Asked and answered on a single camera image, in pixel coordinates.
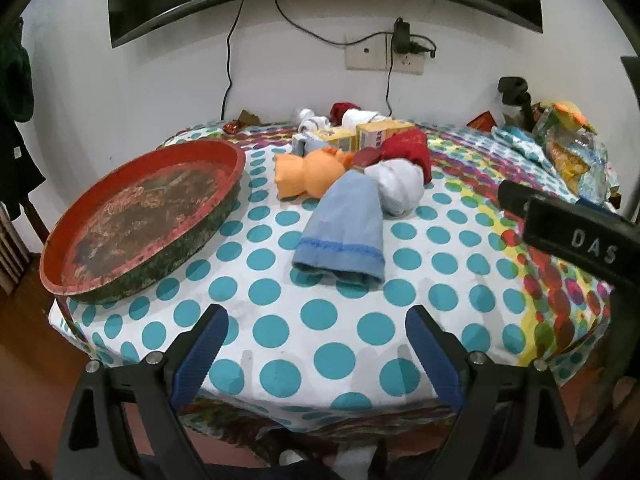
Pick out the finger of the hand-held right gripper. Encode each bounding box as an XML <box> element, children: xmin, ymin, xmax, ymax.
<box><xmin>497</xmin><ymin>179</ymin><xmax>638</xmax><ymax>231</ymax></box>

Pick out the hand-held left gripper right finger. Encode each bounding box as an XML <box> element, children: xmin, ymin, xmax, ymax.
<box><xmin>405</xmin><ymin>304</ymin><xmax>581</xmax><ymax>480</ymax></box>

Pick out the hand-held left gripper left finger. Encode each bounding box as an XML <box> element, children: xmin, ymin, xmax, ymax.
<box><xmin>54</xmin><ymin>304</ymin><xmax>230</xmax><ymax>480</ymax></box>

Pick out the white sock bundle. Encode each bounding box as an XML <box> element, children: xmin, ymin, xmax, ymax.
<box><xmin>342</xmin><ymin>109</ymin><xmax>376</xmax><ymax>128</ymax></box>
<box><xmin>364</xmin><ymin>159</ymin><xmax>426</xmax><ymax>218</ymax></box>

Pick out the red sock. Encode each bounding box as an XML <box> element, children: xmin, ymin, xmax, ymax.
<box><xmin>377</xmin><ymin>128</ymin><xmax>433</xmax><ymax>183</ymax></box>

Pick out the cream and red cardboard box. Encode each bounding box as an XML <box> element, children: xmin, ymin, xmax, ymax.
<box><xmin>356</xmin><ymin>120</ymin><xmax>416</xmax><ymax>151</ymax></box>

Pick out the light blue sock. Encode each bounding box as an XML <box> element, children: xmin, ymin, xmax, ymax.
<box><xmin>291</xmin><ymin>169</ymin><xmax>386</xmax><ymax>286</ymax></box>

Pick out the red round tray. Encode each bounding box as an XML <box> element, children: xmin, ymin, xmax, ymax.
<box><xmin>39</xmin><ymin>140</ymin><xmax>247</xmax><ymax>306</ymax></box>

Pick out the yellow cardboard box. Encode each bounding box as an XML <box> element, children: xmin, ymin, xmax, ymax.
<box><xmin>292</xmin><ymin>127</ymin><xmax>357</xmax><ymax>157</ymax></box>

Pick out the orange sock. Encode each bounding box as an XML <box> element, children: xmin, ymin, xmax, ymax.
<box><xmin>274</xmin><ymin>147</ymin><xmax>353</xmax><ymax>201</ymax></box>

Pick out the light blue patterned cloth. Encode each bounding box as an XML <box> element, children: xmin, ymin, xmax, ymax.
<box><xmin>492</xmin><ymin>125</ymin><xmax>556</xmax><ymax>171</ymax></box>

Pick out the red snack packet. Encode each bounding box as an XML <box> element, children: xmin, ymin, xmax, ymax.
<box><xmin>467</xmin><ymin>111</ymin><xmax>498</xmax><ymax>131</ymax></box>

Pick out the black phone holder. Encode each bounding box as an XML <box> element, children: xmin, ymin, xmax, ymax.
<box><xmin>498</xmin><ymin>76</ymin><xmax>536</xmax><ymax>131</ymax></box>

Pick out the polka dot tablecloth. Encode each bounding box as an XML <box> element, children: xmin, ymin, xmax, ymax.
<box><xmin>49</xmin><ymin>119</ymin><xmax>623</xmax><ymax>441</ymax></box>

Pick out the red cloth ball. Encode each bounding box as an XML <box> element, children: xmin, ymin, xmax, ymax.
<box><xmin>330</xmin><ymin>102</ymin><xmax>362</xmax><ymax>122</ymax></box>

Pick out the black power adapter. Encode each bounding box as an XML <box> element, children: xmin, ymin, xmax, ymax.
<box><xmin>392</xmin><ymin>17</ymin><xmax>437</xmax><ymax>58</ymax></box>

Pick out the small white sock roll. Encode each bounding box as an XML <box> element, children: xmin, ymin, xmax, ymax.
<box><xmin>299</xmin><ymin>107</ymin><xmax>331</xmax><ymax>133</ymax></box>

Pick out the wooden coat rack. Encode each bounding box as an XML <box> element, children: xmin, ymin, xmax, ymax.
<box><xmin>20</xmin><ymin>195</ymin><xmax>48</xmax><ymax>256</ymax></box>

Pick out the striped brown curtain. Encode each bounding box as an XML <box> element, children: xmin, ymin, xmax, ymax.
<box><xmin>0</xmin><ymin>205</ymin><xmax>28</xmax><ymax>296</ymax></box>

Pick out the thin hanging charger cable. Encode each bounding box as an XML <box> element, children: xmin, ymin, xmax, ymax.
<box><xmin>384</xmin><ymin>35</ymin><xmax>396</xmax><ymax>120</ymax></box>

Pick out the black curved power cable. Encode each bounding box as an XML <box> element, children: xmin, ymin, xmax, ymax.
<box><xmin>272</xmin><ymin>0</ymin><xmax>401</xmax><ymax>48</ymax></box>

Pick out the black television cable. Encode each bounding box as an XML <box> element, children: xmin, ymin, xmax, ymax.
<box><xmin>221</xmin><ymin>0</ymin><xmax>247</xmax><ymax>122</ymax></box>

